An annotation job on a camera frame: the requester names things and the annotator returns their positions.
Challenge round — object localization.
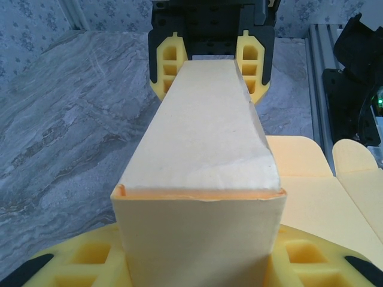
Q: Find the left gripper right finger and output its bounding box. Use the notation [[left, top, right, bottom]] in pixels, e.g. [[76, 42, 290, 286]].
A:
[[263, 225, 383, 287]]

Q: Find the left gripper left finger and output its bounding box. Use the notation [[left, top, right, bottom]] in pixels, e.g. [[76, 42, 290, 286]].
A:
[[8, 222, 132, 287]]

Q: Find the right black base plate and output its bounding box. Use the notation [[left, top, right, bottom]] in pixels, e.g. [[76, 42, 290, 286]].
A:
[[321, 68, 364, 147]]

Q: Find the long aluminium base rail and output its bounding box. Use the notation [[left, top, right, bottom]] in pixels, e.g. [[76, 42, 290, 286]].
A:
[[304, 23, 360, 150]]

